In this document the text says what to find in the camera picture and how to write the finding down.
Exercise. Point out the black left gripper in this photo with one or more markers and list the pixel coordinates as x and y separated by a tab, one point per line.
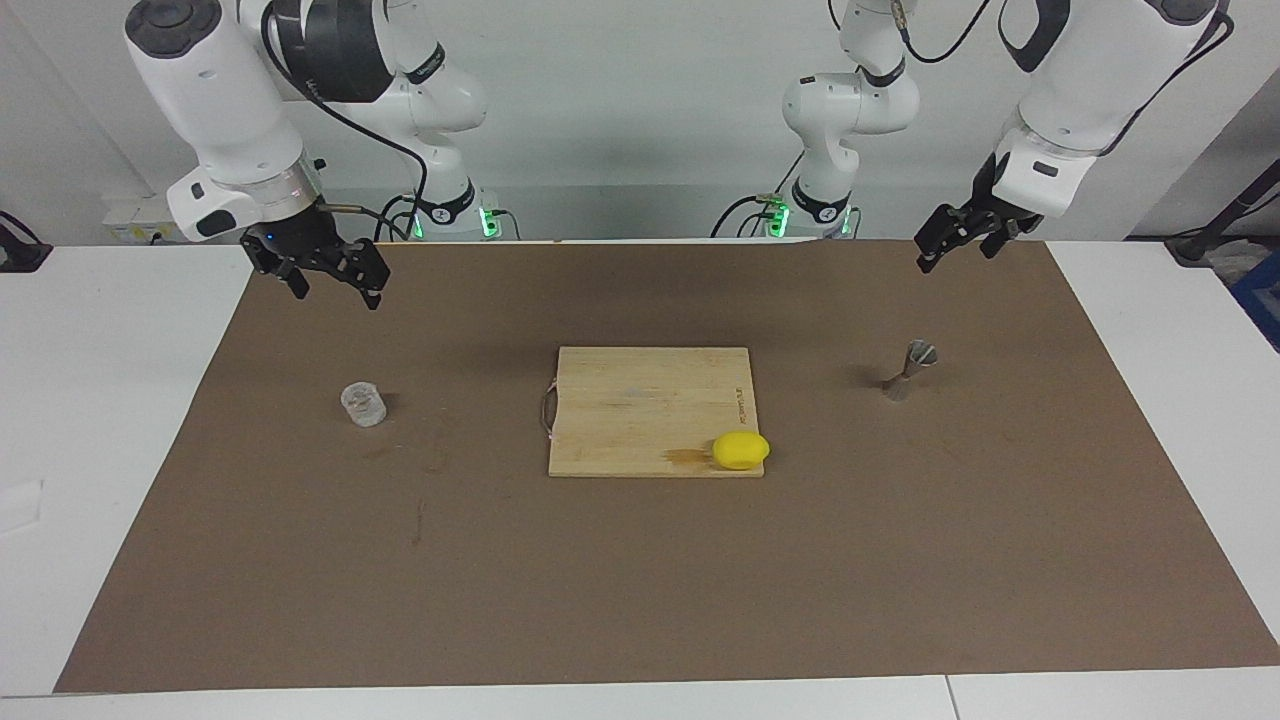
985	205

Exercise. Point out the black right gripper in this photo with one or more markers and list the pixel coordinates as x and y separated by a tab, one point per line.
295	240

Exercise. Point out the clear glass cup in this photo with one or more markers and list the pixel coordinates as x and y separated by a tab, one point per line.
364	405

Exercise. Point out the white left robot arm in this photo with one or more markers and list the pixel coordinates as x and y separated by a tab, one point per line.
1090	70

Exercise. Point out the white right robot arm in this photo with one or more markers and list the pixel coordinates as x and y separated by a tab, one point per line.
220	90

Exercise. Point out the blue crate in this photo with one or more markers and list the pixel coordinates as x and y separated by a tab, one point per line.
1262	290

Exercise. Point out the brown table mat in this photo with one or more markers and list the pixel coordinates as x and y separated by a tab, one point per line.
300	580

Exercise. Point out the yellow lemon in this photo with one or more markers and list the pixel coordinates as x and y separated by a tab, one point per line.
741	451

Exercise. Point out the wooden cutting board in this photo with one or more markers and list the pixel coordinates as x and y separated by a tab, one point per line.
640	410

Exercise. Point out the white paper label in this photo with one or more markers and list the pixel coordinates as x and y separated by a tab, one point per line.
20	505

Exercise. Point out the white wall socket box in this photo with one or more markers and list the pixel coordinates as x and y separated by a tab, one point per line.
140	212

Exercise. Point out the black clamp mount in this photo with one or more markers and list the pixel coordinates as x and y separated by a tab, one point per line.
20	255

